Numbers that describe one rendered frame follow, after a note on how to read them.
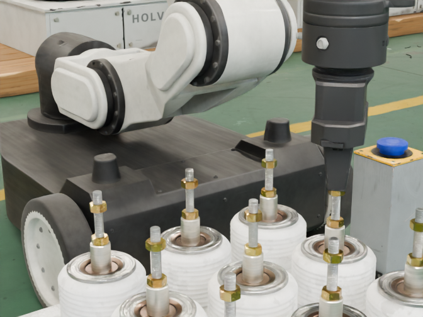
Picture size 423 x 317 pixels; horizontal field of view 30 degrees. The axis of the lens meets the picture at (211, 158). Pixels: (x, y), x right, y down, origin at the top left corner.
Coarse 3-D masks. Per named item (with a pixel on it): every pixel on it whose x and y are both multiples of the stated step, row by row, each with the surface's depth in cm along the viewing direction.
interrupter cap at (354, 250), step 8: (304, 240) 92; (312, 240) 92; (320, 240) 92; (344, 240) 92; (352, 240) 92; (360, 240) 92; (304, 248) 90; (312, 248) 90; (320, 248) 91; (344, 248) 90; (352, 248) 90; (360, 248) 90; (312, 256) 88; (320, 256) 88; (344, 256) 88; (352, 256) 88; (360, 256) 88
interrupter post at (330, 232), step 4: (328, 228) 89; (332, 228) 88; (336, 228) 88; (340, 228) 88; (344, 228) 89; (328, 232) 89; (332, 232) 88; (336, 232) 88; (340, 232) 88; (328, 236) 89; (336, 236) 88; (340, 236) 89; (328, 240) 89; (340, 240) 89; (324, 244) 90; (328, 244) 89; (340, 244) 89; (324, 248) 90; (340, 248) 89
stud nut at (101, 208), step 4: (92, 204) 84; (100, 204) 84; (104, 204) 84; (92, 208) 83; (96, 208) 83; (100, 208) 83; (104, 208) 84; (92, 212) 84; (96, 212) 83; (100, 212) 83
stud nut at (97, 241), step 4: (92, 236) 85; (104, 236) 85; (92, 240) 85; (96, 240) 84; (100, 240) 84; (104, 240) 85; (108, 240) 85; (96, 244) 85; (100, 244) 85; (104, 244) 85
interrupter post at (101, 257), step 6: (90, 246) 85; (96, 246) 85; (102, 246) 85; (108, 246) 85; (96, 252) 85; (102, 252) 85; (108, 252) 85; (96, 258) 85; (102, 258) 85; (108, 258) 85; (96, 264) 85; (102, 264) 85; (108, 264) 86; (96, 270) 85; (102, 270) 85
